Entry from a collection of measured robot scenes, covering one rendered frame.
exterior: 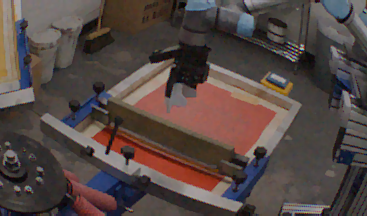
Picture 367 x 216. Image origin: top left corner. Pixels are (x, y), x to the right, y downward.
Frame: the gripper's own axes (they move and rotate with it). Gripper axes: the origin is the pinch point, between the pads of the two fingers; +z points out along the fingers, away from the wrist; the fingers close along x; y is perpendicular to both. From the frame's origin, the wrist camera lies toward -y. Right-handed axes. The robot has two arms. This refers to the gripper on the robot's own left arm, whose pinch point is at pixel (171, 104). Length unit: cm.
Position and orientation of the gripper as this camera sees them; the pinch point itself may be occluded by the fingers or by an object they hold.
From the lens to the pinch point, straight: 182.2
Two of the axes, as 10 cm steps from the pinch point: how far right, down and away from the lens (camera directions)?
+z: -1.9, 8.6, 4.7
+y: 8.8, 3.6, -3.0
